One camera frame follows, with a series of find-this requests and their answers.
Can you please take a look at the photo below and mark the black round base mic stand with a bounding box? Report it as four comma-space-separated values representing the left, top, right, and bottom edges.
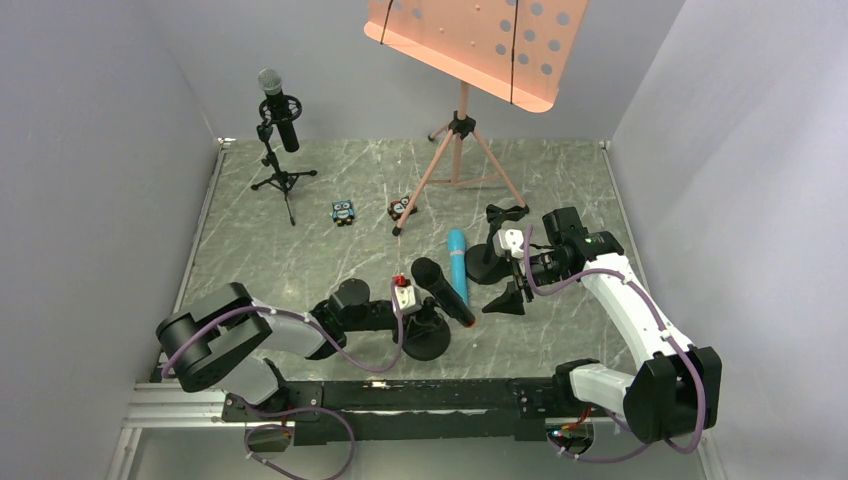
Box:
465, 204, 529, 285

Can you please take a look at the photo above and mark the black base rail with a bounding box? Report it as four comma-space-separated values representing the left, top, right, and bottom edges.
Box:
222, 377, 591, 446

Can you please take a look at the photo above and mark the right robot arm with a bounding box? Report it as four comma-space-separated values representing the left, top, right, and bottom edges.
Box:
483, 205, 722, 453

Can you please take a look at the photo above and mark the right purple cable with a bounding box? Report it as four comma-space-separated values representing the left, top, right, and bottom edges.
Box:
521, 225, 707, 465

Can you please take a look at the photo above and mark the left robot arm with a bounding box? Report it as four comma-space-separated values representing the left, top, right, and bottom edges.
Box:
156, 277, 451, 412

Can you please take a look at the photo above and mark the black tripod shock mount stand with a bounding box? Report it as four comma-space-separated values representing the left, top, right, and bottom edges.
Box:
250, 94, 319, 227

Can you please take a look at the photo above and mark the pink music stand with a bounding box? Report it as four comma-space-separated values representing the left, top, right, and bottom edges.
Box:
364, 0, 590, 236

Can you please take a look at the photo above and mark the black round base clip stand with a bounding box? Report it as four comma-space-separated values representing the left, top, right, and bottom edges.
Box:
402, 298, 451, 361

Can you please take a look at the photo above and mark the blue microphone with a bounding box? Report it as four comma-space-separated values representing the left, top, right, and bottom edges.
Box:
447, 229, 470, 306

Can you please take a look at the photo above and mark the brown owl toy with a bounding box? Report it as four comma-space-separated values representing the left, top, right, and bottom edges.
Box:
387, 195, 418, 221

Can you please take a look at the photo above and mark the blue owl toy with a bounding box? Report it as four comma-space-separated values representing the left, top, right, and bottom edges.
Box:
331, 200, 355, 227

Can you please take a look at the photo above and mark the black microphone orange end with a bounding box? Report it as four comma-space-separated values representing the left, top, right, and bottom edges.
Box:
411, 257, 476, 328

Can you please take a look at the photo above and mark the black microphone silver mesh head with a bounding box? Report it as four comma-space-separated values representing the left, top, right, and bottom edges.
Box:
258, 68, 300, 153

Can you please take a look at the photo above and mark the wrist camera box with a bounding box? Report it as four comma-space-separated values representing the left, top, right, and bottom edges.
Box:
493, 229, 525, 260
392, 275, 423, 316

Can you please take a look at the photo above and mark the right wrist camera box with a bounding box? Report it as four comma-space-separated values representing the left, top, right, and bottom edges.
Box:
493, 229, 525, 260

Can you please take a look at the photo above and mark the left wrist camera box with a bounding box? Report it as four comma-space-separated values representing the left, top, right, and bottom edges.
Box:
392, 275, 423, 316

